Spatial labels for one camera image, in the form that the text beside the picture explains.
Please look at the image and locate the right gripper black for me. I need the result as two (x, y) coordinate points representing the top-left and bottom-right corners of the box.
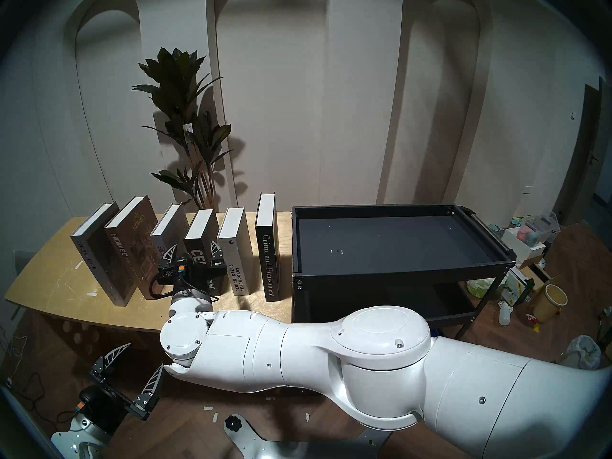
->
(158, 241), (226, 296)

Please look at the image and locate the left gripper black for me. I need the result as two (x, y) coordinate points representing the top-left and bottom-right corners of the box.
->
(79, 342), (164, 435)

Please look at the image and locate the black Century book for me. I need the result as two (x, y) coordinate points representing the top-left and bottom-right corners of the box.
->
(184, 208), (225, 295)

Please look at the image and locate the wooden display table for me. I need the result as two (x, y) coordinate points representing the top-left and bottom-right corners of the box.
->
(5, 211), (295, 332)

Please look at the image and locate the black metal shelf cart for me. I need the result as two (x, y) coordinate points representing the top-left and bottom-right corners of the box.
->
(291, 204), (517, 339)

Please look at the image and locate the grey Discontent book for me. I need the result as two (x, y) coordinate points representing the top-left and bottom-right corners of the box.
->
(150, 203), (189, 255)

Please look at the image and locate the white Designhotels Yearbook book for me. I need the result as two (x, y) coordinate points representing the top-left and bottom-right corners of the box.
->
(217, 207), (255, 296)

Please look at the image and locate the brown Homes book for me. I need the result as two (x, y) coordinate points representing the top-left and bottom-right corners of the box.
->
(104, 195), (168, 300)

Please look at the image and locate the black Crime and Punishment book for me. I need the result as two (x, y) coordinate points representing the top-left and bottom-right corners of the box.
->
(255, 192), (282, 302)

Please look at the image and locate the grey Special Issue book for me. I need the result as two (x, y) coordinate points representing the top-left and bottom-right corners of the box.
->
(70, 202), (137, 306)

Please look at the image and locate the tall green potted plant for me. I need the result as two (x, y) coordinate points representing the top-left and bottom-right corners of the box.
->
(132, 47), (235, 212)

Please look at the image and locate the green plastic bag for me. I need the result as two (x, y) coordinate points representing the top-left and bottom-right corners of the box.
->
(466, 277), (500, 298)

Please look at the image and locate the green and white carton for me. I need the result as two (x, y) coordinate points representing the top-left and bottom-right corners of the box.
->
(502, 267), (535, 306)

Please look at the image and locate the white cardboard box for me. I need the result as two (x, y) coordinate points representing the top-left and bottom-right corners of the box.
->
(502, 228), (546, 260)

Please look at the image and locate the brown cardboard box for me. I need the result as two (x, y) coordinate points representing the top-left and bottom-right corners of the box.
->
(519, 262), (550, 291)

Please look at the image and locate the yellow bucket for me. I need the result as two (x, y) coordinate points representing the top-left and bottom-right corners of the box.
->
(532, 284), (568, 323)

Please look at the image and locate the white bagged trash bin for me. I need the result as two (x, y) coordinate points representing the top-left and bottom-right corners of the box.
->
(567, 335), (602, 370)

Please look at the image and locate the dark door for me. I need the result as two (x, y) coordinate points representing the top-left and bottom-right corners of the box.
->
(555, 78), (612, 227)

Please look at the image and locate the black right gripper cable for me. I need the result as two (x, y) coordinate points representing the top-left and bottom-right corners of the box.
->
(149, 272), (220, 303)

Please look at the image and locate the black floor cable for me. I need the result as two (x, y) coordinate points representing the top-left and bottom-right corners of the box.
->
(0, 339), (72, 425)

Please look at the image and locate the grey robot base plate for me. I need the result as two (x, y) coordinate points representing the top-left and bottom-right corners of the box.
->
(225, 414), (393, 459)

